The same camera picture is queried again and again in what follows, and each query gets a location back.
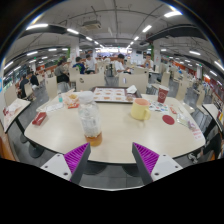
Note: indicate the beige square dining table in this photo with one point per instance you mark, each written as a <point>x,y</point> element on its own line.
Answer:
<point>211,111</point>
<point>24,104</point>

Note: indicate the group of beige chairs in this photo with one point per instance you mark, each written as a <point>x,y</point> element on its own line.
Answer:
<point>51,87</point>

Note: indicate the small red packet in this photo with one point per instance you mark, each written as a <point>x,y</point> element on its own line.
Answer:
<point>173,110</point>

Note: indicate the white paper sheet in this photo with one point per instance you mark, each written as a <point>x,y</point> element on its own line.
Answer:
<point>54,107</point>

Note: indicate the ceiling air conditioner unit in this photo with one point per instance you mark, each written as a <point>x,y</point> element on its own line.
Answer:
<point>91,25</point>

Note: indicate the clear plastic drink bottle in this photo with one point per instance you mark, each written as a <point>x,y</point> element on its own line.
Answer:
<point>89,120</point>

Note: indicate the white paper napkin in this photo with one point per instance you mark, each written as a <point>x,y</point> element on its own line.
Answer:
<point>131,89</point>

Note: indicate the clear bag of snacks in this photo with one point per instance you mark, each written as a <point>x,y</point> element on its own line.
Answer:
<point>71,100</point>

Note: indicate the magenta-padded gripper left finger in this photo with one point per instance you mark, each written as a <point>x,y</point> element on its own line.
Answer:
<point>76,156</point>

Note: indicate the clear plastic wrapper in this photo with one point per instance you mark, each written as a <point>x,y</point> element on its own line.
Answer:
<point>183,119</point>

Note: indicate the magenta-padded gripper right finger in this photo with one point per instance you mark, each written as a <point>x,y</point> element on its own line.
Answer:
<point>146,157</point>

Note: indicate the red paper cup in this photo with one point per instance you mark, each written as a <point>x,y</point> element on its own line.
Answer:
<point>163,95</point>

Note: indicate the beige chair with round logo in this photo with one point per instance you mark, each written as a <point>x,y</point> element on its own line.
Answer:
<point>91,81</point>
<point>135,81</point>

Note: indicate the pale yellow mug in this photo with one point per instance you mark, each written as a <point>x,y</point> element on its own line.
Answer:
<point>140,110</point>

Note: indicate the small teal bottle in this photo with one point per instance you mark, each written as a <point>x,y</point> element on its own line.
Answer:
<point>60,97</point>

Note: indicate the dark food tray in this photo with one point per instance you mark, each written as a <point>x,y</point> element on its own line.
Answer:
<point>108,95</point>

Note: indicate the group of ceiling lights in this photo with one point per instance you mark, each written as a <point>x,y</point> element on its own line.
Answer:
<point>36,26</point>

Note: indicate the flat round red coaster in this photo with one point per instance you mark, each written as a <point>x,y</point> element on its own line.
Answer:
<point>168,119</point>

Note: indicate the flat red packet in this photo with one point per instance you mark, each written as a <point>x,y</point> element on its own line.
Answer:
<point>39,118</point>

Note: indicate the printed colourful flyer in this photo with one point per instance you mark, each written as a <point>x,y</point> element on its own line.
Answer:
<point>159,107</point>

